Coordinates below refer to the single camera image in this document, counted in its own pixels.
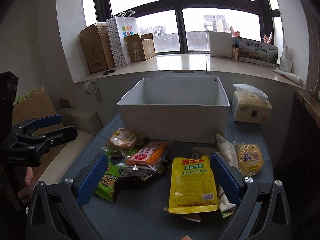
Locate person's left hand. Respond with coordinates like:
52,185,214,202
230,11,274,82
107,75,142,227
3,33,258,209
18,167,34,204

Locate white rolled tube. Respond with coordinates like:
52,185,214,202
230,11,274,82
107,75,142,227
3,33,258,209
272,69,304,87

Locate white long snack packet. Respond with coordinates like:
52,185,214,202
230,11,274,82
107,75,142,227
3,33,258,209
215,133,239,218

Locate black scissors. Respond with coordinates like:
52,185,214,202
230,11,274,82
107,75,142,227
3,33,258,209
103,69,116,76

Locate tissue pack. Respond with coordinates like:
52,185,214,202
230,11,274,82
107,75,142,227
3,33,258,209
232,83,272,124

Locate blue table cloth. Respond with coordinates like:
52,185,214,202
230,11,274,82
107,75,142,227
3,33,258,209
59,113,274,239

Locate white foam box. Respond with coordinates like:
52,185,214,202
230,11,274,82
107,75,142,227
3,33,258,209
209,31,233,59

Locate orange snack packet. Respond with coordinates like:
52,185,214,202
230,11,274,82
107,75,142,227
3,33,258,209
117,141,175,171

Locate green snack bag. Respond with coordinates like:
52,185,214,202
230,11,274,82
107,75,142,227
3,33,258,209
95,153,124,203

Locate yellow round pastry packet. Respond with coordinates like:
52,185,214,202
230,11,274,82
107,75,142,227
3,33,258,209
234,142,264,177

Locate white dotted paper bag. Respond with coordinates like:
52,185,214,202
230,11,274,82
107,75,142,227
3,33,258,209
106,10,138,67

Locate yellow snack pouch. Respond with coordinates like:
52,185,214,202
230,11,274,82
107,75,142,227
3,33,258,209
168,155,219,214

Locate white storage box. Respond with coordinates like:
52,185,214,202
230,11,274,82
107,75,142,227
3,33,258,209
117,76,230,144

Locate white tape roll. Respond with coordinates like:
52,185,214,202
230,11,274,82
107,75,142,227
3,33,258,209
84,81,98,95

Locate round cracker packet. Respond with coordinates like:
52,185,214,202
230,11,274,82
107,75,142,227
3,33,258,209
108,128,146,150

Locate printed long gift box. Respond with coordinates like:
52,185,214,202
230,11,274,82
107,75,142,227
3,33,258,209
234,37,278,68

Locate brown cardboard sheet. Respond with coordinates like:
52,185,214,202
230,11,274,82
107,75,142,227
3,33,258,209
11,86,66,181

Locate small brown cardboard box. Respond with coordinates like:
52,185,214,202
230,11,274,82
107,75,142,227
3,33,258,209
124,33,156,62

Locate large brown cardboard box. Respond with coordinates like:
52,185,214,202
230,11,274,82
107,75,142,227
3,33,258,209
79,22,115,74

